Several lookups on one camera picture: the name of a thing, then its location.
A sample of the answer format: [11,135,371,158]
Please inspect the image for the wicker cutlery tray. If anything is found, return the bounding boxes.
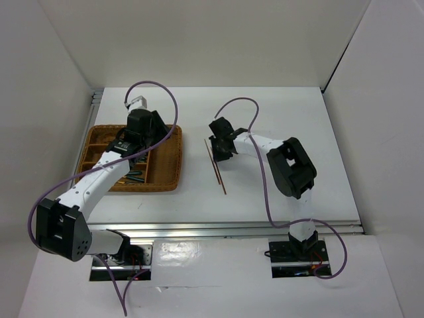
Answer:
[77,125,183,193]

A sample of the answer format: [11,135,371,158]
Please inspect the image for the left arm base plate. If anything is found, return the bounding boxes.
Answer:
[89,243,153,282]

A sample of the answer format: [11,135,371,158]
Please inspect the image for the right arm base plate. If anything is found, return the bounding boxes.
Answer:
[264,240,332,278]

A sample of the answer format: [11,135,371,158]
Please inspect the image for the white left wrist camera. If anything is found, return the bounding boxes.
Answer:
[125,95,147,113]

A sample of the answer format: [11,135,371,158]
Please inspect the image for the aluminium frame rail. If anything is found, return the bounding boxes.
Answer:
[85,221,365,240]

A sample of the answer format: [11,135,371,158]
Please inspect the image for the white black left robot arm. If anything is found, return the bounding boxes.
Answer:
[35,109,172,264]

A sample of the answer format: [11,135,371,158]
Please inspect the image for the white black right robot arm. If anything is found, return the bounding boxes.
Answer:
[209,117,318,260]

